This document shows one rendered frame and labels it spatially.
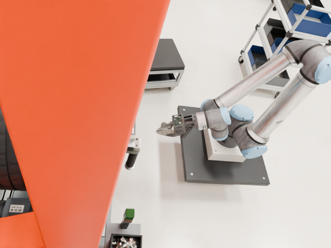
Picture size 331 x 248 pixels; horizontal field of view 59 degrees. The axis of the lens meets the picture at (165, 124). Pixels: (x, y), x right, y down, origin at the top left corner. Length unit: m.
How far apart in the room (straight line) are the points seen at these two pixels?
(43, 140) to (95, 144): 0.07
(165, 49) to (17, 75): 2.24
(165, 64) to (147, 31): 2.13
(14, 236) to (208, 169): 1.23
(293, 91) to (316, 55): 0.20
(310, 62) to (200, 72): 1.61
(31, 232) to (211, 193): 1.44
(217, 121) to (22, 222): 0.93
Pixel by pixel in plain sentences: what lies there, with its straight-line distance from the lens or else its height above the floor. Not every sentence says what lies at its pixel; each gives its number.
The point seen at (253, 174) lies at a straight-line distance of 2.12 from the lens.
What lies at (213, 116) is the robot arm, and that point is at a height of 0.87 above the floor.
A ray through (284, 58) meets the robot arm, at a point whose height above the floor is 1.11.
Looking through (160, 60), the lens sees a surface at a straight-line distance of 2.42.
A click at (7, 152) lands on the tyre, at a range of 1.08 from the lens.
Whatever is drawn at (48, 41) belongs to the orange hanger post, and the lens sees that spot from 0.29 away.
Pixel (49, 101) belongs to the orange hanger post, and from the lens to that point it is 0.36.
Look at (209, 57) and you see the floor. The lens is 3.20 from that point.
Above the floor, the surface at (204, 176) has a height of 0.30.
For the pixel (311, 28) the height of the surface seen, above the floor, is 0.81.
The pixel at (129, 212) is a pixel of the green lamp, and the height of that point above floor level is 0.66.
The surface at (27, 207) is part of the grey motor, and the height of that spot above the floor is 0.43.
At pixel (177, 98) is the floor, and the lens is 2.65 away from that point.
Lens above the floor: 1.92
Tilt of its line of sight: 52 degrees down
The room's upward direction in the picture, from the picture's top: 24 degrees clockwise
